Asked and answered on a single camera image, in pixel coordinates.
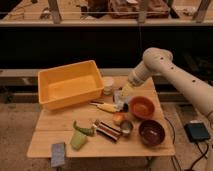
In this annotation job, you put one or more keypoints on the yellow plastic bin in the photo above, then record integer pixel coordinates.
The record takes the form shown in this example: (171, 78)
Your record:
(68, 85)

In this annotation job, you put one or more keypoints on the dark brown bowl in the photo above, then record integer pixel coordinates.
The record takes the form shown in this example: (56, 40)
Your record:
(151, 132)

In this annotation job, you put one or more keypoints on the striped brown box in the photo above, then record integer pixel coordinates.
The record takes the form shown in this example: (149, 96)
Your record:
(107, 131)

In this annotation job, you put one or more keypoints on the blue sponge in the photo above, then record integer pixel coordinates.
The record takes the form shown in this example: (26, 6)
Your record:
(58, 154)

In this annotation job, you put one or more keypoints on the red yellow apple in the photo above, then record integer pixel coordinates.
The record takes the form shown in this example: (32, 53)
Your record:
(118, 118)

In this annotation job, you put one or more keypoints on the light green cup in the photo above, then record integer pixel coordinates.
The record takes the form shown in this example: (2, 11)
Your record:
(78, 140)

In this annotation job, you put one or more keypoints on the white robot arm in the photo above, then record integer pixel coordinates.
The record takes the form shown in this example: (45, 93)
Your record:
(156, 60)

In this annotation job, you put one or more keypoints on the wooden table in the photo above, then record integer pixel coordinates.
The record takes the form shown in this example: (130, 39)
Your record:
(56, 126)

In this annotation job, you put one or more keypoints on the green chili pepper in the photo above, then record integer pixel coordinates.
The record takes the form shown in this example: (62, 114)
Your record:
(86, 131)

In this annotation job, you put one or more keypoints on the small metal cup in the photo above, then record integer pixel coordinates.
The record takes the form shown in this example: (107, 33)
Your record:
(126, 127)

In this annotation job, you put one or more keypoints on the orange bowl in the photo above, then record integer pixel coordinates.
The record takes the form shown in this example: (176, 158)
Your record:
(141, 107)

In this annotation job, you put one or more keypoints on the black power box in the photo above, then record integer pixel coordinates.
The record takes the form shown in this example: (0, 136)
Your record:
(196, 132)

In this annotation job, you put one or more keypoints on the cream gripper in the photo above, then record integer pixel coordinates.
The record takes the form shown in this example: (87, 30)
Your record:
(126, 90)

